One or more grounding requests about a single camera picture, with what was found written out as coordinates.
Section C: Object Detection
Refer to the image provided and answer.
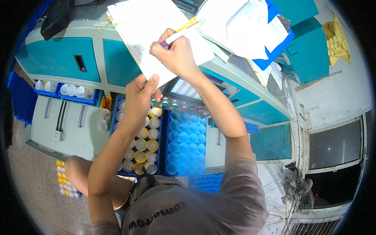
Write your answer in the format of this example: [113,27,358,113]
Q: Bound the person's right hand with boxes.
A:
[149,28,201,80]

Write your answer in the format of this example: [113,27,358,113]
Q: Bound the person's left hand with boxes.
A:
[123,74,163,124]

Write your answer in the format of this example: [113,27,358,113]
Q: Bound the white purple pen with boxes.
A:
[159,19,207,48]

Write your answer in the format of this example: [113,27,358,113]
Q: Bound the white paper sheet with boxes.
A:
[107,0,215,89]

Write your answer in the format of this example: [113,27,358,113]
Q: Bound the yellow pen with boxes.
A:
[176,16,198,32]

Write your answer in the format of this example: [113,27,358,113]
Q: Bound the grey calculator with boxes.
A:
[173,0,198,19]

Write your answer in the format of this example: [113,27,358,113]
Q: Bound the machine touchscreen panel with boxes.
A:
[162,76,227,107]

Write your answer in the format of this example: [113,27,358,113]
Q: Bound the blue clipboard with papers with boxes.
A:
[196,0,295,71]

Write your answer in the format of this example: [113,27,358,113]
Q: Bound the orange plastic container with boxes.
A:
[99,95,112,111]

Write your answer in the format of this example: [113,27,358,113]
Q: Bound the blue tray of filled cups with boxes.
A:
[110,97,164,177]

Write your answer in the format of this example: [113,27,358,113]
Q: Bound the wide blue tray white cups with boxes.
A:
[58,83,102,106]

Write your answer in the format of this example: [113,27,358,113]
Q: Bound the loose paper sheets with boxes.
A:
[247,59,284,89]

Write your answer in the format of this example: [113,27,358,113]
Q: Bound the blue tray of empty cups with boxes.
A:
[164,110,208,177]

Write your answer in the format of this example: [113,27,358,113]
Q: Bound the teal grey machine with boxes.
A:
[15,0,295,177]

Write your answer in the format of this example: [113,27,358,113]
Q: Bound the black bag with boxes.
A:
[40,0,71,41]

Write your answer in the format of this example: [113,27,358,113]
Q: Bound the small blue tray white cups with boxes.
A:
[33,79,63,99]

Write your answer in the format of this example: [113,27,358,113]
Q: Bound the teal metal cabinet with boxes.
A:
[269,0,330,86]

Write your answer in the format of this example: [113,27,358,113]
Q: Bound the empty blue crate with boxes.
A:
[189,173,224,194]

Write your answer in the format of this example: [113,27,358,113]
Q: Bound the stack of blue crates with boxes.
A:
[7,70,39,127]

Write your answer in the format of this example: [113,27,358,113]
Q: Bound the person's legs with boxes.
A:
[64,155,134,211]

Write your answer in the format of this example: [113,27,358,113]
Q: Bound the person's body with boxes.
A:
[88,131,269,235]

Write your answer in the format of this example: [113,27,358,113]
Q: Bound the yellow paper notice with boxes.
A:
[323,11,352,67]

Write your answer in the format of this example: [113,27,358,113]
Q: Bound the tray of yellow white cups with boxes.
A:
[55,160,83,199]

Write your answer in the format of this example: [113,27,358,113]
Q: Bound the white vent grille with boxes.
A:
[286,217,343,235]

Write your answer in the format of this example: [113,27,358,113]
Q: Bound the dusty wall fan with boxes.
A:
[280,163,315,213]

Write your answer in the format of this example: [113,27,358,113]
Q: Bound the window with white frame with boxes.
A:
[304,108,375,210]

